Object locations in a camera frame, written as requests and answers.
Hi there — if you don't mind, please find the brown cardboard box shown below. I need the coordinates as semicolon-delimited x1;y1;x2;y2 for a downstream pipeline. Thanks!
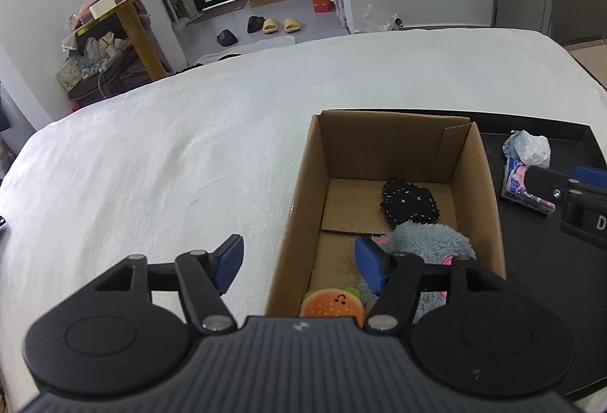
264;110;507;329

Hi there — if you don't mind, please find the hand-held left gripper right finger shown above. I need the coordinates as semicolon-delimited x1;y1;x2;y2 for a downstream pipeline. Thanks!
355;237;517;334

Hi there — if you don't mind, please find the flat white box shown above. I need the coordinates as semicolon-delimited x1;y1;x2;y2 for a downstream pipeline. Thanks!
89;0;117;20

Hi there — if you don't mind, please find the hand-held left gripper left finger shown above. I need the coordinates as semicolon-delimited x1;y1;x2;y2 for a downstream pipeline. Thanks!
78;234;245;335

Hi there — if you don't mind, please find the black tray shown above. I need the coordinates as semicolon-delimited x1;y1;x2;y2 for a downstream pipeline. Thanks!
467;111;607;400

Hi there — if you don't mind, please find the crumpled white plastic bag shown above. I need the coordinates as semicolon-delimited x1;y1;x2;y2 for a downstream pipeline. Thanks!
502;129;552;170

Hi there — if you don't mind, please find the green patterned box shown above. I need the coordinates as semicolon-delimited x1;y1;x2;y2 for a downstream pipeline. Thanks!
56;62;79;92

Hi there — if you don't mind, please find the pile of plastic bags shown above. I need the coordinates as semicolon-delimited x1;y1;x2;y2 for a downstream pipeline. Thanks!
61;31;130;75

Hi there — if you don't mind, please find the flat cardboard sheet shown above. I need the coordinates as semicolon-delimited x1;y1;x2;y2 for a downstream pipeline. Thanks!
563;38;607;89

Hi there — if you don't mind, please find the grey plush toy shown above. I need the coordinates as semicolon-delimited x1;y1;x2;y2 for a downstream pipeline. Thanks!
355;221;476;327

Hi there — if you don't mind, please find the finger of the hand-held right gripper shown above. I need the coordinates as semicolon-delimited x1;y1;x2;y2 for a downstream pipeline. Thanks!
571;165;607;188
524;165;607;224

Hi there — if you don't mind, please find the yellow round table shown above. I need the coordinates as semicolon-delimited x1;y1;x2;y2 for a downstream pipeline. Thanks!
76;0;189;80

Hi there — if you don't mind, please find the dark suitcase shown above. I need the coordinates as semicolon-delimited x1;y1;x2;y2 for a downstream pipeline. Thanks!
66;57;153;102

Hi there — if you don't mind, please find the white floor mat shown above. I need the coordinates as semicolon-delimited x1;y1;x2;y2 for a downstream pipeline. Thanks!
194;36;297;66

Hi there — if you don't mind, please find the clear plastic bag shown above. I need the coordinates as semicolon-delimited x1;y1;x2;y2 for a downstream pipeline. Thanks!
363;4;404;33

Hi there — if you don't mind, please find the black knit pouch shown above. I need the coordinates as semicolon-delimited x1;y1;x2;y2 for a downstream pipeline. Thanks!
381;178;442;225

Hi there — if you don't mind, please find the burger plush toy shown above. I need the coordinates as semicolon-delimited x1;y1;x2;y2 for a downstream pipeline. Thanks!
300;286;367;328

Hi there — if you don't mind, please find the blue pink tissue packet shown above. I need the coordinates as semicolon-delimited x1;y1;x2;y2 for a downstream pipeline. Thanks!
502;157;557;217

